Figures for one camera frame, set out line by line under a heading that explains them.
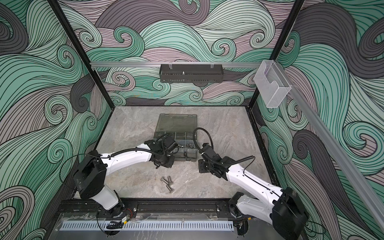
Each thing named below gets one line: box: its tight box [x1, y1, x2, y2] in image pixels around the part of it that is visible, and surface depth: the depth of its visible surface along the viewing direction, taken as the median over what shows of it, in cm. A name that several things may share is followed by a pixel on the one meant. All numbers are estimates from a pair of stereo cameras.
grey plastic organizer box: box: [153, 113, 198, 162], surface depth 109 cm
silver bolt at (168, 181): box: [160, 175, 173, 184], surface depth 84 cm
